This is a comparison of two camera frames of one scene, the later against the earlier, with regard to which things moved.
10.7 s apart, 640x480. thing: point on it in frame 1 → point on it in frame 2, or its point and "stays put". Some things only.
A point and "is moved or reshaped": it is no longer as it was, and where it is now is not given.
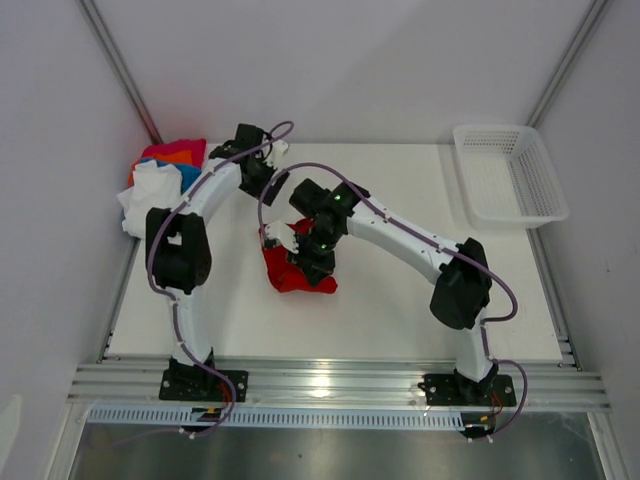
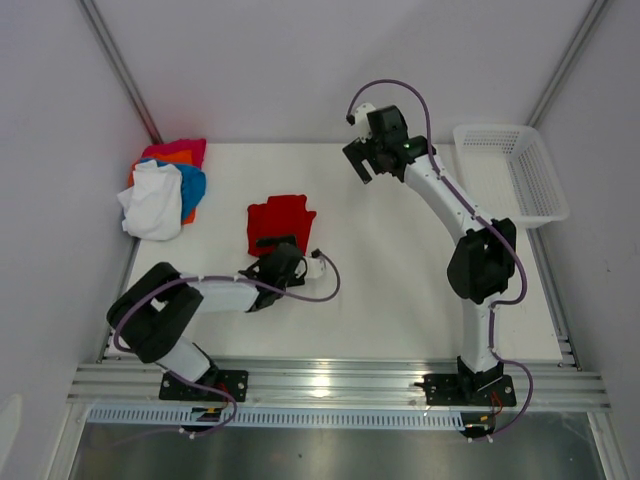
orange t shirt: [183, 157] stays put
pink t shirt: [196, 146] stays put
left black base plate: [202, 386] stays put
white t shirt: [153, 186] stays put
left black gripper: [270, 191] → [272, 241]
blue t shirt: [188, 173] stays put
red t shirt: [288, 276] is moved or reshaped
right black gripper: [314, 268] → [359, 152]
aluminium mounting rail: [329, 386] stays put
